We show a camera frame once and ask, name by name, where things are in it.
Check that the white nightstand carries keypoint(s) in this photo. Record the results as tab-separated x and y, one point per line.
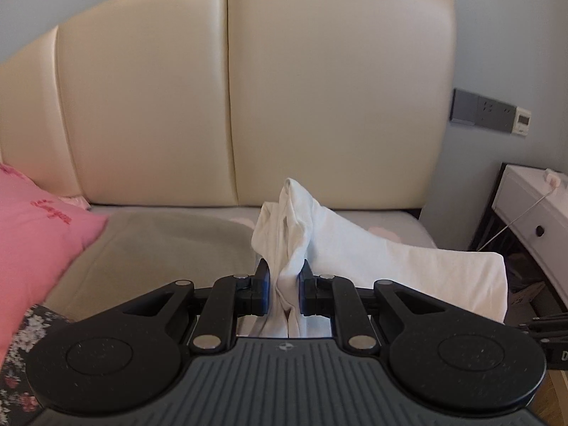
528	204

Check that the grey pink-dotted bed sheet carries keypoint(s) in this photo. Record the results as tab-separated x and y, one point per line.
399	226

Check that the pink pillow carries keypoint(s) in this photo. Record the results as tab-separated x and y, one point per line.
35	239

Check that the white wall thermostat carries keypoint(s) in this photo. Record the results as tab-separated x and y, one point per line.
522	120

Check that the cream T-shirt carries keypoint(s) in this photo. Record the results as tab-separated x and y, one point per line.
355	253

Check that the dark floral folded cloth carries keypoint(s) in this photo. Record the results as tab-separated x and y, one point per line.
26	350

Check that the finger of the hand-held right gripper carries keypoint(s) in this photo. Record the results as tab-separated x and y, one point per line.
546	333
552	320

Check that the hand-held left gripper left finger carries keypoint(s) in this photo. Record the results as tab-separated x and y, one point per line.
264	288

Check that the tan folded clothes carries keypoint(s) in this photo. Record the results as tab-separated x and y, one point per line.
177	248

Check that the pink white charger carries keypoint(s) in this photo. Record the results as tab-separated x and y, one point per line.
552	178

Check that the grey wall socket panel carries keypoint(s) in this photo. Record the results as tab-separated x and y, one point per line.
481	111

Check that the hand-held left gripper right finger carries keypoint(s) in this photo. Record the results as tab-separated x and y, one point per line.
303	290

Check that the cream padded headboard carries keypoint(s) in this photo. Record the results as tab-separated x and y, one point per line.
266	97

